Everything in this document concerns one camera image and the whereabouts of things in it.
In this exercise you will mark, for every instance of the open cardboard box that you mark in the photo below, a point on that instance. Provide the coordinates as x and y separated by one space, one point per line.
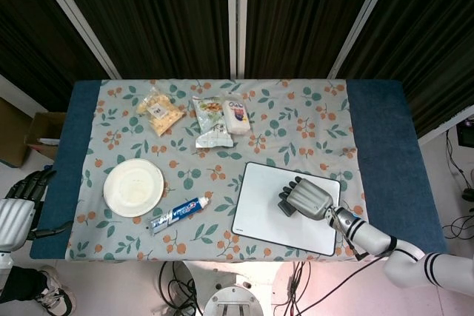
44 127

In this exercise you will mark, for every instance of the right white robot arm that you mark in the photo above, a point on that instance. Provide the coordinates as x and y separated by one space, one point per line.
370 236

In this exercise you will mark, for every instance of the white rectangular board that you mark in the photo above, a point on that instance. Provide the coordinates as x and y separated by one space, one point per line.
266 212

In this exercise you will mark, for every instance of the dark pleated curtain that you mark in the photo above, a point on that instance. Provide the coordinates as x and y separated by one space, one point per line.
296 16
29 35
437 35
155 16

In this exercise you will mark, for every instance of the green white snack bag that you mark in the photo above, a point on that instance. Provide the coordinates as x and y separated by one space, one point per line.
213 120

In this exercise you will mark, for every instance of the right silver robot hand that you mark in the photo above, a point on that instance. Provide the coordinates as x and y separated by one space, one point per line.
311 197

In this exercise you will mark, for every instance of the clear bag of yellow snacks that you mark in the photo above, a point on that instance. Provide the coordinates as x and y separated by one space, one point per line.
161 114

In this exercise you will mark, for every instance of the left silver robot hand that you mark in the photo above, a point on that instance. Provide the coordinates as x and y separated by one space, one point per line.
16 220

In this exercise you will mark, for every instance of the white upright frame post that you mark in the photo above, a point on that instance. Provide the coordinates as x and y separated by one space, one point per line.
237 16

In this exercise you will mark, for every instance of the blue felt table cover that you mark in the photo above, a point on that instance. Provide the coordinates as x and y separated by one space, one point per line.
389 127

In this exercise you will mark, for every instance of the dark grey whiteboard eraser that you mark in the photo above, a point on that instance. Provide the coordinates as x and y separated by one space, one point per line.
287 210

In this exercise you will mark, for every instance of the white paper plate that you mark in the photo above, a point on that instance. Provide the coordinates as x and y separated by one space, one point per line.
133 188

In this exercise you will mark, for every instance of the white frame bar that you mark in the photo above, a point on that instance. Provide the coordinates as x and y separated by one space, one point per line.
444 125

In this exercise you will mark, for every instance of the black screen device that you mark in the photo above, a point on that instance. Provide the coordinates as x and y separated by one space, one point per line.
466 132

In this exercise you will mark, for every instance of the large brown cardboard box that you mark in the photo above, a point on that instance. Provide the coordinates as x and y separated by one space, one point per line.
13 134

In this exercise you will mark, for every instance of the floral tablecloth with orange fruits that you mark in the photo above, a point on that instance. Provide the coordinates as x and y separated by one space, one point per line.
296 127

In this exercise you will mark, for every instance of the white slanted frame post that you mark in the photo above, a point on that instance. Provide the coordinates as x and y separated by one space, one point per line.
74 16
364 16

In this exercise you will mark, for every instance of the white packet with blue print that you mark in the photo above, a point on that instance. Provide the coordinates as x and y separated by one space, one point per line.
237 114

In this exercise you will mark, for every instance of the black trouser leg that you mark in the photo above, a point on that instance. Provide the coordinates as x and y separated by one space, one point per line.
22 282

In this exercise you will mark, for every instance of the black white sneaker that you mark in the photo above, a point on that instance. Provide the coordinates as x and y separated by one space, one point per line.
59 294

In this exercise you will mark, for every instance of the blue white toothpaste tube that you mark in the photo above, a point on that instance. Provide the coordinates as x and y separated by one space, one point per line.
177 214

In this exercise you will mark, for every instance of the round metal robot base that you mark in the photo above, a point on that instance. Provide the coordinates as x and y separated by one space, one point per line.
233 301

